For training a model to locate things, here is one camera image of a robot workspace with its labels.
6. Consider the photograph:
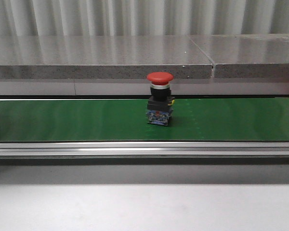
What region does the red mushroom push button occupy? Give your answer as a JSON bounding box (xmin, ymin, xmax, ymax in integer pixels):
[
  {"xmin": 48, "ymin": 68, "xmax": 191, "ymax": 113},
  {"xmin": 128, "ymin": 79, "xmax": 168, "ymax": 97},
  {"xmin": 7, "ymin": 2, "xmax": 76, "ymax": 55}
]
[{"xmin": 146, "ymin": 72, "xmax": 175, "ymax": 126}]

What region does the green conveyor belt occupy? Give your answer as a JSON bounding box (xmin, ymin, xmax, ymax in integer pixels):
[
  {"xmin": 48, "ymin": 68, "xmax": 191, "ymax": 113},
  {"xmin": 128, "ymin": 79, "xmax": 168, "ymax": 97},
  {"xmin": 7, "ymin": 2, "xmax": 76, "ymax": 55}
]
[{"xmin": 0, "ymin": 98, "xmax": 289, "ymax": 142}]

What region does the grey stone ledge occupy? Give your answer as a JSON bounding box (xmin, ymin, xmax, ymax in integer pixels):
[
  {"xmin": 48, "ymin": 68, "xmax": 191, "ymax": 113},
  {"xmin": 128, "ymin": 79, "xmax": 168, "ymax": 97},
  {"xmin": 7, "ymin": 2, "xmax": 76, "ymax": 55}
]
[{"xmin": 0, "ymin": 34, "xmax": 289, "ymax": 81}]

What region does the aluminium conveyor frame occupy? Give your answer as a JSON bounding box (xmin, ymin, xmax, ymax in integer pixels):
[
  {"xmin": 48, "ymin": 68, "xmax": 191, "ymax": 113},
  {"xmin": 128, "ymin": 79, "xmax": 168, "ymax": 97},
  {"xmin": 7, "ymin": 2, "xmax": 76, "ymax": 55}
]
[{"xmin": 0, "ymin": 141, "xmax": 289, "ymax": 166}]

